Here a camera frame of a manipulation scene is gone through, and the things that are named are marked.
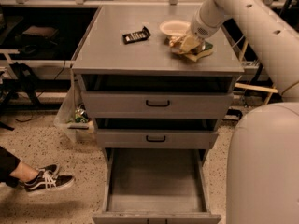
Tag green yellow sponge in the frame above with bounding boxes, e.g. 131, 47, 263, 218
185, 41, 213, 62

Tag white bowl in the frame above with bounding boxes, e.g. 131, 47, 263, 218
160, 20, 190, 36

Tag grey top drawer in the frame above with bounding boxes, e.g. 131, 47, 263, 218
81, 75, 233, 119

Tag grey drawer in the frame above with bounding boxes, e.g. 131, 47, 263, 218
96, 118, 218, 149
81, 75, 233, 119
93, 148, 221, 224

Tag clear plastic trash bag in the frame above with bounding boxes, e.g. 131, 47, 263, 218
53, 84, 96, 143

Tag green can in bag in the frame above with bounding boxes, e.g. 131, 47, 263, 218
75, 108, 89, 123

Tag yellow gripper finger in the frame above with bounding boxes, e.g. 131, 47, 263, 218
180, 33, 202, 52

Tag wooden easel frame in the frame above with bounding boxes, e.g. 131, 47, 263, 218
235, 38, 278, 105

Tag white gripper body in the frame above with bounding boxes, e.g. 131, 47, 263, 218
190, 7, 223, 39

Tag person's leg black trousers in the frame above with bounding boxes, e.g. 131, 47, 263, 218
0, 147, 39, 187

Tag grey middle drawer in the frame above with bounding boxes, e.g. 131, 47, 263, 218
96, 118, 218, 149

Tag grey bottom drawer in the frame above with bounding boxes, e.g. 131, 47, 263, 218
93, 148, 221, 224

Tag grey drawer cabinet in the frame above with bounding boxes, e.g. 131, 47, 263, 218
71, 5, 245, 224

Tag black stand left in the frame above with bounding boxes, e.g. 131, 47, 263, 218
10, 63, 41, 106

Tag black white sneaker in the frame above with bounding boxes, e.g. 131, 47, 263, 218
23, 164, 75, 195

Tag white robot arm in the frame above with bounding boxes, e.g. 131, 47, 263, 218
191, 0, 299, 224

